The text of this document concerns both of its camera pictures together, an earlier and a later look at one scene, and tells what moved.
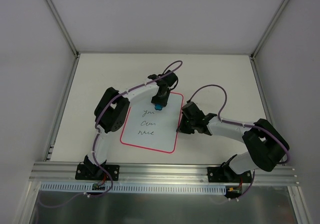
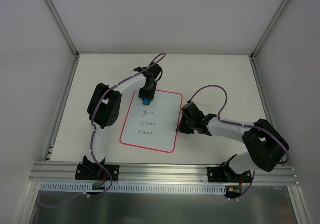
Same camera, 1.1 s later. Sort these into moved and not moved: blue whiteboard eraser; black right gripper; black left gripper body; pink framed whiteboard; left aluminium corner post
Moved: blue whiteboard eraser; black left gripper body
Not moved: left aluminium corner post; black right gripper; pink framed whiteboard
